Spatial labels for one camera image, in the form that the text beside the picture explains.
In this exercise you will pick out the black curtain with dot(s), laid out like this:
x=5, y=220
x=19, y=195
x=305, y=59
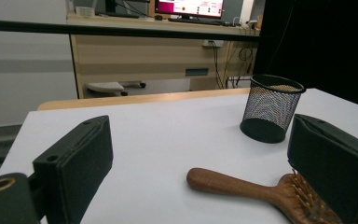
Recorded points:
x=329, y=46

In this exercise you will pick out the computer monitor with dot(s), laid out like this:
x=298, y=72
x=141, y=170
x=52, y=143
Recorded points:
x=189, y=6

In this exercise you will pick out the black keyboard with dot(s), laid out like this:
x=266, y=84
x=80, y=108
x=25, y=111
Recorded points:
x=195, y=20

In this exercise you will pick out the white chair base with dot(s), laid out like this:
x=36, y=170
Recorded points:
x=104, y=87

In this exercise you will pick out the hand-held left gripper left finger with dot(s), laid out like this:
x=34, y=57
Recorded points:
x=74, y=168

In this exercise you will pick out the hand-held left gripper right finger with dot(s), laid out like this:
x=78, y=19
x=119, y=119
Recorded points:
x=332, y=168

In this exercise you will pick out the white box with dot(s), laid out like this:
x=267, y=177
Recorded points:
x=85, y=11

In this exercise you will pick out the light wooden table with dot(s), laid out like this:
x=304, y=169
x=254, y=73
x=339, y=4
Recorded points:
x=136, y=99

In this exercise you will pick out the white power outlet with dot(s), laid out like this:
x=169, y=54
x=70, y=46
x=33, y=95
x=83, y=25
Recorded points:
x=213, y=43

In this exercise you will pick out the black mesh pen holder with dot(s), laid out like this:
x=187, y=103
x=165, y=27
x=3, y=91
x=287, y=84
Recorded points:
x=270, y=109

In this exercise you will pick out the wooden hairbrush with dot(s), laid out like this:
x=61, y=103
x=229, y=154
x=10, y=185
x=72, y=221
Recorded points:
x=223, y=183

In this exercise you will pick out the black horizontal frame bar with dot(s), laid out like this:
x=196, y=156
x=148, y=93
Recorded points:
x=28, y=26

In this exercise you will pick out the light wooden desk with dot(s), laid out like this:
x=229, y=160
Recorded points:
x=136, y=62

